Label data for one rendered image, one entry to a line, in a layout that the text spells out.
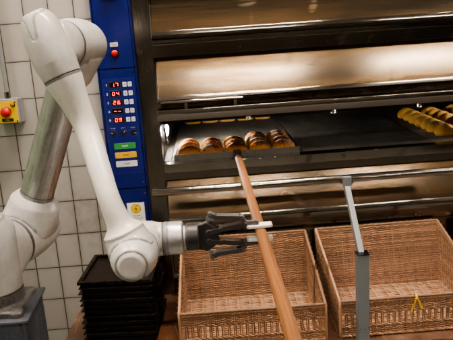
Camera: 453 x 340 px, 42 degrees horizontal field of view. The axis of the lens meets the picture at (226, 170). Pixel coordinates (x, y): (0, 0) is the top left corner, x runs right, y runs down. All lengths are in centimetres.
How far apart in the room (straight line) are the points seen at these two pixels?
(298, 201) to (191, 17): 90
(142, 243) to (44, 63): 51
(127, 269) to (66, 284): 140
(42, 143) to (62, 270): 107
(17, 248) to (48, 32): 61
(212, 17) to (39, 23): 104
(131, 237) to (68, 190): 124
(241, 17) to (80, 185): 98
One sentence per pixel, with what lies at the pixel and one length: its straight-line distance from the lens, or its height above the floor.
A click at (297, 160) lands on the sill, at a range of 257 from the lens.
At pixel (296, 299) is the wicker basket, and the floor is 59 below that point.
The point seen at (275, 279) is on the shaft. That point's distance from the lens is 130.
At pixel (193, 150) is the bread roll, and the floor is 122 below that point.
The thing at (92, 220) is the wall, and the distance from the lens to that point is 265.
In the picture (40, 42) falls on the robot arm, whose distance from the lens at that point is 156.
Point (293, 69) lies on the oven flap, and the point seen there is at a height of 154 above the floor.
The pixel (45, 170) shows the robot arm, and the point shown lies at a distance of 182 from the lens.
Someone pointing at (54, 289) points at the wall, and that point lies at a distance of 281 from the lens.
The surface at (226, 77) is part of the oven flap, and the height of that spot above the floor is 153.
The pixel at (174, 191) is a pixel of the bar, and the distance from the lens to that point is 218.
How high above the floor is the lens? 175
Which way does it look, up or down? 14 degrees down
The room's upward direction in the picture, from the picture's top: 4 degrees counter-clockwise
